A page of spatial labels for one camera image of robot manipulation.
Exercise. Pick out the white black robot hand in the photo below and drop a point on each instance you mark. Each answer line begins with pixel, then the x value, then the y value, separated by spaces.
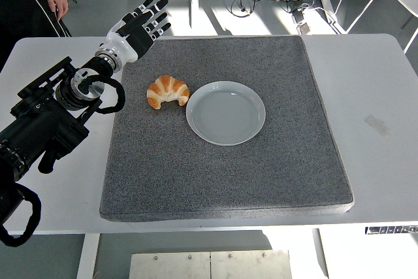
pixel 125 43

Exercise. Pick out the golden croissant bread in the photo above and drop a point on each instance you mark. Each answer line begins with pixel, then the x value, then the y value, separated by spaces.
pixel 168 86

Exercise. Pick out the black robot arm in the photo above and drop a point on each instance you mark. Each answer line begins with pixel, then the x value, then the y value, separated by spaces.
pixel 32 119

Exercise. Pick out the round white plate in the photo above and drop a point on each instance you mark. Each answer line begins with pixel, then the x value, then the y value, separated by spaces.
pixel 225 115

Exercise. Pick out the grey metal plate with screws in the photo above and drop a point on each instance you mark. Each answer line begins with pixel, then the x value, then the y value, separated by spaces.
pixel 209 264

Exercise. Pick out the person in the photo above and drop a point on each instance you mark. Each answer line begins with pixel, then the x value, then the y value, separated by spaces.
pixel 19 4

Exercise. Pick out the grey speckled square mat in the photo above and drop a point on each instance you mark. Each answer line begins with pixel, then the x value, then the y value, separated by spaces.
pixel 228 177

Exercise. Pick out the grey floor power adapter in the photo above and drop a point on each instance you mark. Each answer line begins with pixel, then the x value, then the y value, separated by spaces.
pixel 302 21

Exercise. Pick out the white table leg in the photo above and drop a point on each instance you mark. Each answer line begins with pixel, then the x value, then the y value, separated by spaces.
pixel 320 253
pixel 87 256

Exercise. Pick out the table height control panel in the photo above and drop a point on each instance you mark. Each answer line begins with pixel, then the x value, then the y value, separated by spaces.
pixel 392 230

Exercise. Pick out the white desk frame leg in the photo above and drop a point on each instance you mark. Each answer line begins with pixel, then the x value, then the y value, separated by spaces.
pixel 328 1

